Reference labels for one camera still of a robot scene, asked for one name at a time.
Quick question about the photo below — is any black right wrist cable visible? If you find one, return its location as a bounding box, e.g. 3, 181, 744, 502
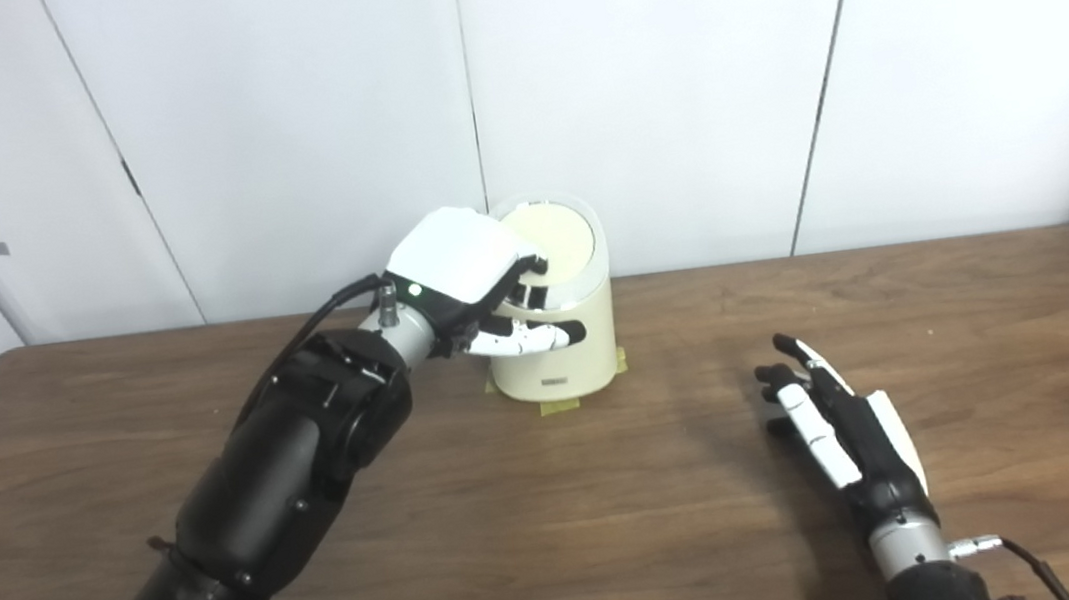
946, 527, 1069, 600

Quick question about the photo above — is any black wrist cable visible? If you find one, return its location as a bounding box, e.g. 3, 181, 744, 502
946, 527, 1069, 600
227, 272, 410, 425

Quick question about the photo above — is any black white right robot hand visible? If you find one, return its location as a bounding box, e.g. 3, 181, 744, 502
750, 319, 933, 540

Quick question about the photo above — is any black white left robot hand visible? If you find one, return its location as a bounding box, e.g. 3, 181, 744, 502
379, 193, 589, 369

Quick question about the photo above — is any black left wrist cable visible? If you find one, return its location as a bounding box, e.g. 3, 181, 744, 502
227, 272, 410, 425

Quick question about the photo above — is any cream-colored lidded bin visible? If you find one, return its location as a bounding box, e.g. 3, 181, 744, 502
468, 186, 626, 408

